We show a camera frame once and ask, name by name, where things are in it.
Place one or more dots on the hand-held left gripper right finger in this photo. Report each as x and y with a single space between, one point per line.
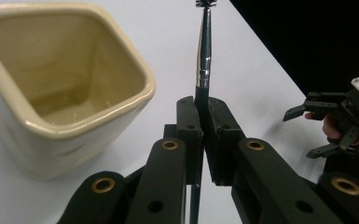
261 174

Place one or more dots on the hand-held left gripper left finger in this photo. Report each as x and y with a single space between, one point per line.
168 174

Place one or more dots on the black pen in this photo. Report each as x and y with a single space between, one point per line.
204 46

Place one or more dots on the cream ceramic cup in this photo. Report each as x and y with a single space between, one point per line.
65 87

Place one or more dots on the white board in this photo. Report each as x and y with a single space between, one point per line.
168 46

